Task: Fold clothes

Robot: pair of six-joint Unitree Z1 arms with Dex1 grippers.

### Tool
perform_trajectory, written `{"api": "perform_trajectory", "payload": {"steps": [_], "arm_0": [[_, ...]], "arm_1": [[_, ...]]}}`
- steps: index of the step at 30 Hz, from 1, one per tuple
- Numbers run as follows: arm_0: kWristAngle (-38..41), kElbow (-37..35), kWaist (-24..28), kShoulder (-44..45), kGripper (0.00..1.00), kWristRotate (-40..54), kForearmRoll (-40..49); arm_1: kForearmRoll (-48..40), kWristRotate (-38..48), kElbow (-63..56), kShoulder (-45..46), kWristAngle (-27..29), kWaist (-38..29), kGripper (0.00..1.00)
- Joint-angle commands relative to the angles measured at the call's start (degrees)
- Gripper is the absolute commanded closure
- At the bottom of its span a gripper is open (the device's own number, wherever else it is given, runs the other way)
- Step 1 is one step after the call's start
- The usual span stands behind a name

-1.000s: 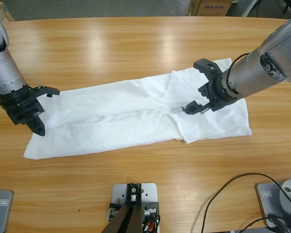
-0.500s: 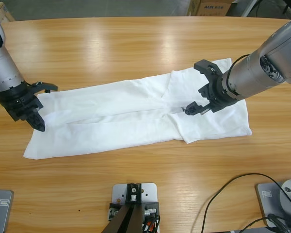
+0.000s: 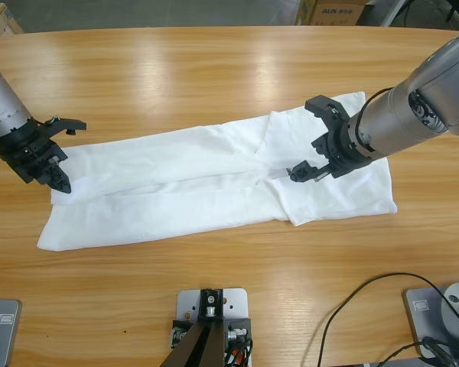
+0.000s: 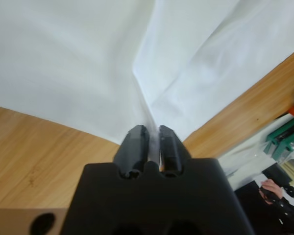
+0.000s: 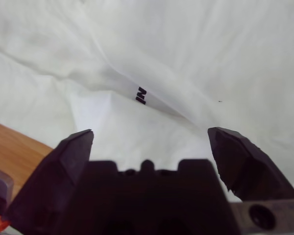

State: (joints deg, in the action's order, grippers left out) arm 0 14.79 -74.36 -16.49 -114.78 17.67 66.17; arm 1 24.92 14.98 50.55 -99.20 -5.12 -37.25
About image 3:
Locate white t-shirt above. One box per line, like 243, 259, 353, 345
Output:
36, 90, 399, 253

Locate cardboard box blue print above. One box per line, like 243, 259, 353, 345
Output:
295, 0, 368, 27

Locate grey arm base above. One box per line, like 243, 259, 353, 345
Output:
401, 281, 459, 360
0, 297, 23, 367

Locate black corner bracket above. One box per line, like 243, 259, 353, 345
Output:
223, 316, 252, 367
170, 319, 194, 349

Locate white metal frame leg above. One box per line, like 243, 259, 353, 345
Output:
378, 0, 406, 27

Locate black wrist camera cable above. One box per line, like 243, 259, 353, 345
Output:
353, 87, 394, 142

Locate white mounting block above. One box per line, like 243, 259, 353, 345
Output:
174, 288, 252, 345

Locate dark camera post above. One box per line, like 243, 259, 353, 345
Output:
162, 288, 230, 367

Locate long thin black cable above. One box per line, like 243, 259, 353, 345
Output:
320, 271, 459, 367

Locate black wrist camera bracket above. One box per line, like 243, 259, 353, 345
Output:
37, 116, 88, 137
304, 95, 351, 126

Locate black plug cable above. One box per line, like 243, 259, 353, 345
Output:
377, 336, 459, 367

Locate orange and black wires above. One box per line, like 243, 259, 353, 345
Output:
224, 342, 256, 367

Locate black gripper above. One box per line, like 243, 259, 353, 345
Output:
288, 120, 374, 184
0, 120, 73, 194

